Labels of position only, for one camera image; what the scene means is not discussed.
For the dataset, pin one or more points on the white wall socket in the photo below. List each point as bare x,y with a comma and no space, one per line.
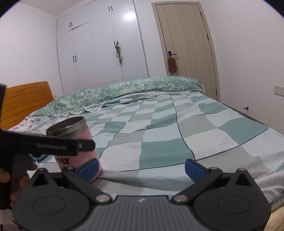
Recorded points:
279,90

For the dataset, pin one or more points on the pink steel cup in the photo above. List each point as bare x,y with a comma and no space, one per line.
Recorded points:
74,128

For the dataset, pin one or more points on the white wardrobe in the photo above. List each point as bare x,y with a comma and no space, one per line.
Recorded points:
86,39

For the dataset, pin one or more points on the green hanging ornament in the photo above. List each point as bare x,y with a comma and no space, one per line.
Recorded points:
119,53

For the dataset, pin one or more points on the black door handle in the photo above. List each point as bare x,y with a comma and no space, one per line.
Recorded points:
170,54

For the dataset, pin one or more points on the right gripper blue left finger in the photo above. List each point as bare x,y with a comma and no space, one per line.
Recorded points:
88,171

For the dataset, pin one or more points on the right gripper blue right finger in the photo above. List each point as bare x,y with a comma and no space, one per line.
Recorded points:
197,172

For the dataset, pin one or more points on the green floral duvet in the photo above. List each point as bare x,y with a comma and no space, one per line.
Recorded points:
87,100

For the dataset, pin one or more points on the checkered green bed blanket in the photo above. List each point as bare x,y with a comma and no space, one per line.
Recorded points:
144,139

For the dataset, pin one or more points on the orange wooden headboard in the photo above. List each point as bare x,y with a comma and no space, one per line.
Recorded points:
20,101

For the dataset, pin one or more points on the beige wooden door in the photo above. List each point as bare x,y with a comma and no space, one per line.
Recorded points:
183,29

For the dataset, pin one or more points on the brown plush toy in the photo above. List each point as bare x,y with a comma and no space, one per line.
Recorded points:
172,66

